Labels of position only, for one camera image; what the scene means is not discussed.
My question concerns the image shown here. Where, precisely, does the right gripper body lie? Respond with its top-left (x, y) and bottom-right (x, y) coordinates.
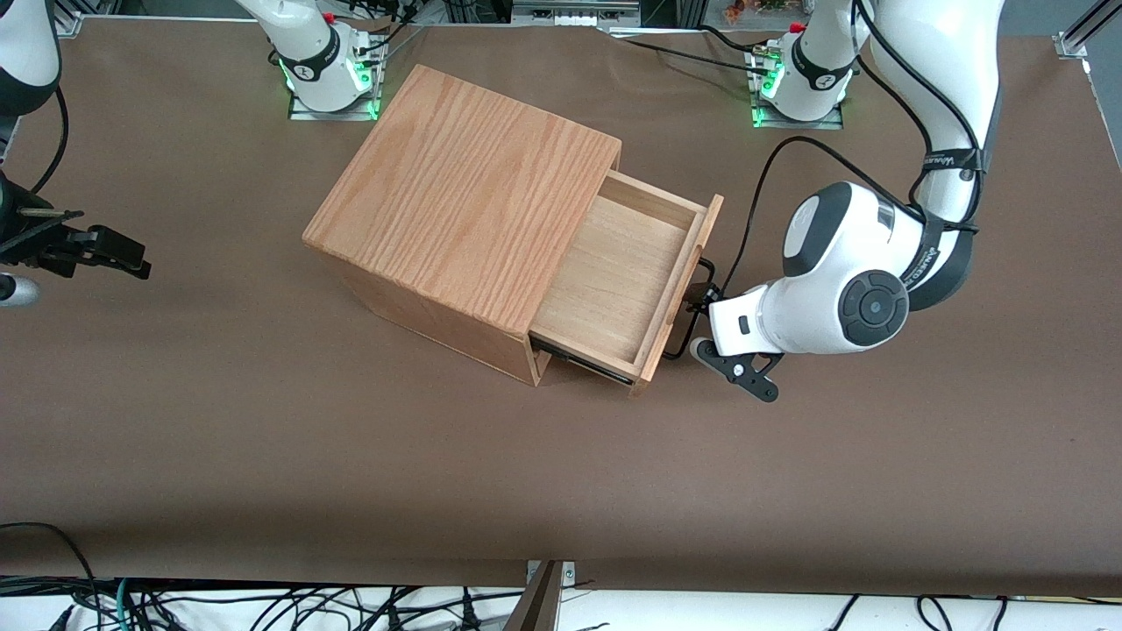
top-left (0, 171), bottom-right (40, 264)

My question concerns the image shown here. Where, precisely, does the black wire drawer handle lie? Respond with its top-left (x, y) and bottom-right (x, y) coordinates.
top-left (662, 259), bottom-right (718, 360)

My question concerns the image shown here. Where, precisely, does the wooden drawer box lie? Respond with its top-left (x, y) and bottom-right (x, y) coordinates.
top-left (529, 169), bottom-right (725, 397)

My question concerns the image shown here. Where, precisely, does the light wooden drawer cabinet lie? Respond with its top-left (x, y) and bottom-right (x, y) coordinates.
top-left (302, 63), bottom-right (623, 387)

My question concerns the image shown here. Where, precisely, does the brown table cover sheet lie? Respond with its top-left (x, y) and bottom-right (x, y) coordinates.
top-left (0, 13), bottom-right (1122, 599)

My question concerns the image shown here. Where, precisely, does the grey electronics box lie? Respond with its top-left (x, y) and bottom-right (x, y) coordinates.
top-left (511, 0), bottom-right (643, 27)

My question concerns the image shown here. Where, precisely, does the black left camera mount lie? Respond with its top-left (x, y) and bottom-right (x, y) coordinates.
top-left (701, 349), bottom-right (781, 403)

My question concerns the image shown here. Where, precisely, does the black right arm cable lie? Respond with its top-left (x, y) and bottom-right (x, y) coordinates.
top-left (31, 86), bottom-right (69, 195)

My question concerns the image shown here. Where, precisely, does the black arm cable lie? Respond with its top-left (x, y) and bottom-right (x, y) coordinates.
top-left (719, 0), bottom-right (987, 294)
top-left (31, 86), bottom-right (69, 195)

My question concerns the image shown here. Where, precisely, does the black drawer slide rail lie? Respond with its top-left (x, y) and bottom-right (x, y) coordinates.
top-left (536, 340), bottom-right (636, 386)

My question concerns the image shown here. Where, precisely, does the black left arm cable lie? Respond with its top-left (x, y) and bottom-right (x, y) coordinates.
top-left (719, 0), bottom-right (987, 294)

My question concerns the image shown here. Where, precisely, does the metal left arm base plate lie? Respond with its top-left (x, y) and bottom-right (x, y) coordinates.
top-left (748, 44), bottom-right (845, 131)

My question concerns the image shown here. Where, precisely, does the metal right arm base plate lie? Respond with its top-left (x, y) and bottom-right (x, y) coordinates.
top-left (288, 39), bottom-right (384, 122)

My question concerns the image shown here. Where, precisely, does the long black table cable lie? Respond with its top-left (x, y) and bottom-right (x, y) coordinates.
top-left (605, 31), bottom-right (777, 80)

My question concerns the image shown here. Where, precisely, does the short black table cable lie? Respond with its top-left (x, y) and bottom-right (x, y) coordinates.
top-left (697, 25), bottom-right (781, 55)

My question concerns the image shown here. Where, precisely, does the black looped cable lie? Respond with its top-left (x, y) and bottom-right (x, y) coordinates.
top-left (0, 522), bottom-right (96, 631)

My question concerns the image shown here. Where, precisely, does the small metal bracket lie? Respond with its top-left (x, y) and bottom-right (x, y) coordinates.
top-left (524, 559), bottom-right (577, 606)

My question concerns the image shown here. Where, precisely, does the brown tapered post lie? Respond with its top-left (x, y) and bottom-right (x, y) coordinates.
top-left (504, 561), bottom-right (564, 631)

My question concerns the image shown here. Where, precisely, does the black cable bundle at base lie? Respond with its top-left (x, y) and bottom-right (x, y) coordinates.
top-left (351, 0), bottom-right (430, 62)

